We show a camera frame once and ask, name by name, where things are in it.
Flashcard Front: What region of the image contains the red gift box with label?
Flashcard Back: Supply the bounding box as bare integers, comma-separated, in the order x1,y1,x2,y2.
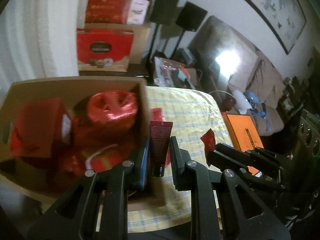
76,29,135,72

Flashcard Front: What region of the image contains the large red gift box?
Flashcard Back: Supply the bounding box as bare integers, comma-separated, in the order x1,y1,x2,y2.
84,0,136,25

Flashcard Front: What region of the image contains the dark red pot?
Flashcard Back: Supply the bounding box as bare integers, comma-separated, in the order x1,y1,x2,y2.
219,91,237,112

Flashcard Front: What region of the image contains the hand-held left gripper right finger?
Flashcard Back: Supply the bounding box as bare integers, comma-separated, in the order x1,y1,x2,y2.
170,136,292,240

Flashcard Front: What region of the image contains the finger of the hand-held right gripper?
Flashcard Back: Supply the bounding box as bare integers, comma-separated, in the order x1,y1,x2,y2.
206,151,285,191
215,142,285,173

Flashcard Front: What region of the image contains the pink and white box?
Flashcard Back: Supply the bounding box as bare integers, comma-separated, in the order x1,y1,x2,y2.
126,0,152,25

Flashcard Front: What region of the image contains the black speaker stand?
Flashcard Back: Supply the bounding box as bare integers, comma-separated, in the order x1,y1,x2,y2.
169,29,187,58
146,25,161,68

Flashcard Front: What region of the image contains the white pleated curtain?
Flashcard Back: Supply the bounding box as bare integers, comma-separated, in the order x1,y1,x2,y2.
0,0,87,85

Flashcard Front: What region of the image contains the dark wooden cabinet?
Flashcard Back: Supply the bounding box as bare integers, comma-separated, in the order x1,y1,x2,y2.
79,63,151,80

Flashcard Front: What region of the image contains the yellow checked cloth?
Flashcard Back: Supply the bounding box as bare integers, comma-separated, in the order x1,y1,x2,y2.
127,86,235,232

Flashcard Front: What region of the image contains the clear plastic bag of items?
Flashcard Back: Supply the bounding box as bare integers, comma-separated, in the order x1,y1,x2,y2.
152,56,201,90

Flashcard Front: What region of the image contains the shiny red foil packet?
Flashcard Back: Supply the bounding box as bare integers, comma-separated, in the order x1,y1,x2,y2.
49,151,87,194

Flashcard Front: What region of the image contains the black speaker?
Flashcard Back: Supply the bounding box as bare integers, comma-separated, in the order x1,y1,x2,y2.
175,1,209,33
149,0,181,27

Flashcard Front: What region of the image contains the red packet with black writing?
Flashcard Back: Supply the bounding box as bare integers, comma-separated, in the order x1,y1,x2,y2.
72,116,137,147

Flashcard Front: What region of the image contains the orange flat box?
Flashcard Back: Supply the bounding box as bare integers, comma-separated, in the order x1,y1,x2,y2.
222,113,266,177

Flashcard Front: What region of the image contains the blue ribbon bundle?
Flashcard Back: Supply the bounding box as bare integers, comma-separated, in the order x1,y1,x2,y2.
243,91,272,132

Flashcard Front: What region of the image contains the red tin with white handle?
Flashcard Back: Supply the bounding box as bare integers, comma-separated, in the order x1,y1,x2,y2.
84,144,127,174

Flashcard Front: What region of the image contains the dark red cosmetic tube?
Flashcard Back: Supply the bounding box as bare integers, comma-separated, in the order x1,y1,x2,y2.
149,121,174,177

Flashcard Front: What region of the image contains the framed ink painting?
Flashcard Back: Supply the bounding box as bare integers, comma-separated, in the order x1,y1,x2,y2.
223,0,308,55

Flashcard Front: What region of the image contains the round red foil tin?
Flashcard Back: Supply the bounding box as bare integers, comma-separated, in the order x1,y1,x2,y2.
87,89,140,131

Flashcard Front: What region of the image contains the small red sachet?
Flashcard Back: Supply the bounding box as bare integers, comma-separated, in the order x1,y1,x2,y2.
200,128,216,167

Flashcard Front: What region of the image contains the plain red carton box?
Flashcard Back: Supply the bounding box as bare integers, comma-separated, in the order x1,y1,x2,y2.
10,97,73,158

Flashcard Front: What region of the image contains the beige covered sofa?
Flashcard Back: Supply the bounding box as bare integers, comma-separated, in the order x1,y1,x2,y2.
187,16,287,137

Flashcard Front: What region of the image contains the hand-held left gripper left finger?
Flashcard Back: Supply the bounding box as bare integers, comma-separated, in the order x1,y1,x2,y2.
26,137,151,240

